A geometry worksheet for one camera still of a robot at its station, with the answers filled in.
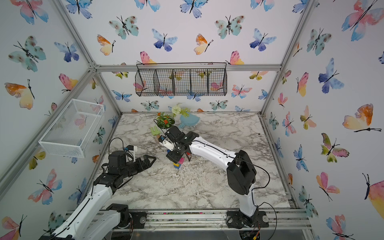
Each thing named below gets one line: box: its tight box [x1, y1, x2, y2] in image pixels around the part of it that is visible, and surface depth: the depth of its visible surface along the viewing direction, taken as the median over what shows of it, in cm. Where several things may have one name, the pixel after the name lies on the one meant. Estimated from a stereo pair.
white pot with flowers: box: [155, 104, 190, 130], surface depth 98 cm
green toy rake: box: [151, 126, 161, 139], surface depth 110 cm
